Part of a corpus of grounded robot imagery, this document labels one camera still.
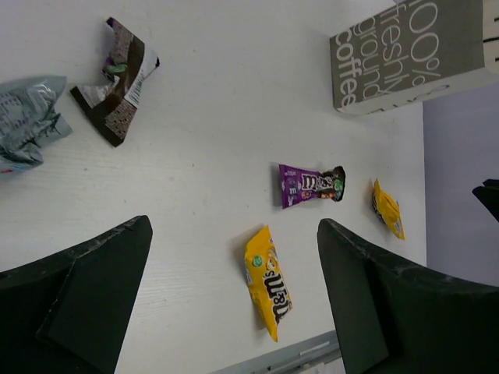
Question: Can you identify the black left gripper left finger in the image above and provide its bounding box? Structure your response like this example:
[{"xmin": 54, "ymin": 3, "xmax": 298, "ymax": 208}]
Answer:
[{"xmin": 1, "ymin": 215, "xmax": 153, "ymax": 373}]

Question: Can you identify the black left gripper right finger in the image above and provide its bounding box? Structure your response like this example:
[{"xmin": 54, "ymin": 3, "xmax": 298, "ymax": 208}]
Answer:
[{"xmin": 317, "ymin": 219, "xmax": 498, "ymax": 373}]

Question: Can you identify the small yellow snack packet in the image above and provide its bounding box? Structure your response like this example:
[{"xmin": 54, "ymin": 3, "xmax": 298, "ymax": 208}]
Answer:
[{"xmin": 372, "ymin": 179, "xmax": 405, "ymax": 240}]

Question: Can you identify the yellow M&M's snack packet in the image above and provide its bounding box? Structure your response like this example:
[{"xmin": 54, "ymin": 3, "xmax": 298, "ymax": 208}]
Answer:
[{"xmin": 244, "ymin": 226, "xmax": 292, "ymax": 342}]

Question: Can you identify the purple M&M's snack packet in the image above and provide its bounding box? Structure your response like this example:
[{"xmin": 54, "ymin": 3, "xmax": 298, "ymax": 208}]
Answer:
[{"xmin": 278, "ymin": 164, "xmax": 346, "ymax": 209}]

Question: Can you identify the silver foil snack bag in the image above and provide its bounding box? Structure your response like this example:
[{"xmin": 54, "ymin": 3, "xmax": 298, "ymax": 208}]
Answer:
[{"xmin": 1, "ymin": 76, "xmax": 73, "ymax": 175}]

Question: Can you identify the brown chocolate wafer wrapper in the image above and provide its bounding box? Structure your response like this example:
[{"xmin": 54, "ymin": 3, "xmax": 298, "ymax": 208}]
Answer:
[{"xmin": 70, "ymin": 17, "xmax": 161, "ymax": 147}]

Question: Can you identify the grey white coffee paper bag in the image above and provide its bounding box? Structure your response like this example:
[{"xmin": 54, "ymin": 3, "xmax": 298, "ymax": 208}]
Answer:
[{"xmin": 330, "ymin": 1, "xmax": 498, "ymax": 115}]

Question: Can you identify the aluminium table edge rail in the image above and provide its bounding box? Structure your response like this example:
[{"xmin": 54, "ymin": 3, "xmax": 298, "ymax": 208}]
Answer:
[{"xmin": 214, "ymin": 331, "xmax": 341, "ymax": 373}]

